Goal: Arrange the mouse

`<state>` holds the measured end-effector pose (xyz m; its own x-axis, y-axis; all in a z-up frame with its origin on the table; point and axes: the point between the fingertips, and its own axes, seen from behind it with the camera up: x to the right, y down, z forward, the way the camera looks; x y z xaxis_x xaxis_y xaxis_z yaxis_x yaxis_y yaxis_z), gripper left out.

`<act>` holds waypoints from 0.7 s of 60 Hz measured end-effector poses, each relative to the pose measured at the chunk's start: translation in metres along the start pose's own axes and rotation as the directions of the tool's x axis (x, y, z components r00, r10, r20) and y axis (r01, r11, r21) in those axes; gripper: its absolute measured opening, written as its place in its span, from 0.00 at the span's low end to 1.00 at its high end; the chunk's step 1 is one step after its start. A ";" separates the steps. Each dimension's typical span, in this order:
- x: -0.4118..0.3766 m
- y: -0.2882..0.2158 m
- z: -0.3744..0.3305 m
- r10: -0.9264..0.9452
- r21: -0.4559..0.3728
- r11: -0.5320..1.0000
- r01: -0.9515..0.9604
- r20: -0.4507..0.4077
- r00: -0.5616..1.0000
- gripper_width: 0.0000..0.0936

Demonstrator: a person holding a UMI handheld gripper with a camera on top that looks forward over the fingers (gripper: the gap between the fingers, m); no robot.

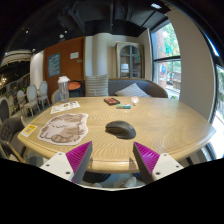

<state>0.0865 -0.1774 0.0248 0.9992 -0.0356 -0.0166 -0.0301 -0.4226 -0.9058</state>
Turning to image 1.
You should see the grey oval-back chair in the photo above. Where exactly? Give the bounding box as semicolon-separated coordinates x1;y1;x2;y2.
0;98;11;123

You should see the black computer mouse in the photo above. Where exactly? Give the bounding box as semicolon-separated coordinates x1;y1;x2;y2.
105;120;137;140

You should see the black and orange box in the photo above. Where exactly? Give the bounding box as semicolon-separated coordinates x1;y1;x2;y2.
103;97;121;106

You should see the striped square cushion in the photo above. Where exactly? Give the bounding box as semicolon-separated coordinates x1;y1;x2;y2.
84;73;110;98

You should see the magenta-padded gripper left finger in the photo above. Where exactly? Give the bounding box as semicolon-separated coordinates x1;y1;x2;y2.
39;140;94;184

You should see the black-framed window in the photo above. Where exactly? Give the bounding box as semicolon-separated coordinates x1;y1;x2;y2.
151;21;183;99

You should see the blue poster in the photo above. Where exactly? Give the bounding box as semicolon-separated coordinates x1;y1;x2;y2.
47;53;61;78

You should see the grey curved sofa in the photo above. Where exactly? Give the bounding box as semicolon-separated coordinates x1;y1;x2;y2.
50;78;169;105

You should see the clear shaker bottle white lid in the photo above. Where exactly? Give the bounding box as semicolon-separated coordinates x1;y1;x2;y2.
57;75;71;103

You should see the group of white chairs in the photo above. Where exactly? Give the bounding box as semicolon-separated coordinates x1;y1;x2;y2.
8;80;51;116

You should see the cat-shaped mouse pad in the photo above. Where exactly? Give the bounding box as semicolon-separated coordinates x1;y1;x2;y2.
37;112;90;146

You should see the orange-brown wooden door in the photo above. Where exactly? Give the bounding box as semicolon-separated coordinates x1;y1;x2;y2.
43;36;86;101

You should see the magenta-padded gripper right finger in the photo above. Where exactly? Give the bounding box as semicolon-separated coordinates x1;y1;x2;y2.
133;141;185;184

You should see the small green blue pack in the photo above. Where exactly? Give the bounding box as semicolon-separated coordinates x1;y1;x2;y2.
115;103;132;110

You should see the yellow code card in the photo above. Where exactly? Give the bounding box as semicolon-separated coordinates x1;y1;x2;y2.
19;124;38;138

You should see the arched glass-door cabinet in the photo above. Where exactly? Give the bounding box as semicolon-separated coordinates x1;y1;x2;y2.
115;41;145;80

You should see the striped grey cushion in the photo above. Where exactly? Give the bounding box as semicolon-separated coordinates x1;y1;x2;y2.
114;82;151;98

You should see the black and orange bag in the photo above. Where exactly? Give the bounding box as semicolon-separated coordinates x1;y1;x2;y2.
68;80;85;98

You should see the grey tufted armchair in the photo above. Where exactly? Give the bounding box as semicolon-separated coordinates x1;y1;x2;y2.
0;116;28;164

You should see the white sticker sheet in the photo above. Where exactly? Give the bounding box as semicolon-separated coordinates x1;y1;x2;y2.
50;100;81;115

